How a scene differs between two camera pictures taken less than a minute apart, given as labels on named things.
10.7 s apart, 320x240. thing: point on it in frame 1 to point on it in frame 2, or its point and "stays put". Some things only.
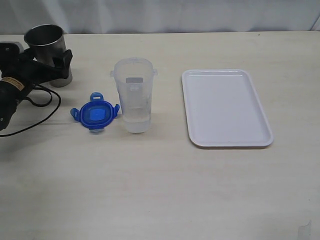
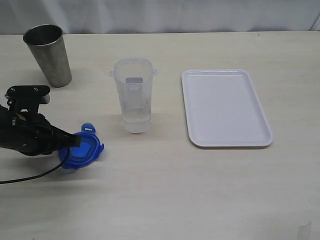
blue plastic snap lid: (97, 114) to (89, 150)
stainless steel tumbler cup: (47, 41) stays put
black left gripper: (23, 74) to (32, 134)
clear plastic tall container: (134, 77) stays put
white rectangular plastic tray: (224, 110) stays put
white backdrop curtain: (132, 16) stays put
